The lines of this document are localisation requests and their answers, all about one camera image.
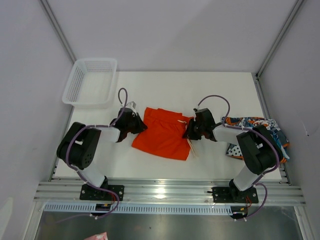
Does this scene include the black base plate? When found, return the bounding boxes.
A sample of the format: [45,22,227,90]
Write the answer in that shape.
[207,186,259,204]
[79,184,125,202]

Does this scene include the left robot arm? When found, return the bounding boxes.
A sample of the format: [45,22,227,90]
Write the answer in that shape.
[56,107,148,200]

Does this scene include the white plastic basket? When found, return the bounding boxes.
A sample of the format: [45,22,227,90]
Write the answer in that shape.
[62,57,118,109]

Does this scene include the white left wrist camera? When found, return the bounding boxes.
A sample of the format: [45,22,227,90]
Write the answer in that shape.
[125,101,137,114]

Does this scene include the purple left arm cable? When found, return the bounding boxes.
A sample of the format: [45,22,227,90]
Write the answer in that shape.
[65,87,129,221]

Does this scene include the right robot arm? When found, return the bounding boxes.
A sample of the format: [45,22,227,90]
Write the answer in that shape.
[183,108,283,203]

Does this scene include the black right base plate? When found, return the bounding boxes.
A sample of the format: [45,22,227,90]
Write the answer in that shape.
[207,186,259,204]

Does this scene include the left aluminium frame post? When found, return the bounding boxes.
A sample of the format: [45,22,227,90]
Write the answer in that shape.
[38,0,77,64]

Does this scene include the aluminium frame post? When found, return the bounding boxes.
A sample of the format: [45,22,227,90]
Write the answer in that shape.
[38,0,77,64]
[255,0,306,81]

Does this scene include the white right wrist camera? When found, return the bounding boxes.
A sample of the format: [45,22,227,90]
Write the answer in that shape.
[193,106,200,113]

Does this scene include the white slotted cable duct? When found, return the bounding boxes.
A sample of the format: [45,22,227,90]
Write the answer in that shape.
[43,202,233,216]

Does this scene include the right aluminium frame post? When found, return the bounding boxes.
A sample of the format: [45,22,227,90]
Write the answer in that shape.
[255,0,306,81]

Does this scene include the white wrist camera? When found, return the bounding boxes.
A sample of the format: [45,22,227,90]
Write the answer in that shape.
[125,101,137,114]
[193,106,200,113]

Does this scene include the patterned blue orange shorts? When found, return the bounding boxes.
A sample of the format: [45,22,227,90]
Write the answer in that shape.
[226,117,290,163]

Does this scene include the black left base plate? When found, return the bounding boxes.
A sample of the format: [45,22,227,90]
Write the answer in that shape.
[79,184,125,202]

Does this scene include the pink cloth piece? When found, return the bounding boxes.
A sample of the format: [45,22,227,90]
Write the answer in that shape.
[84,232,108,240]

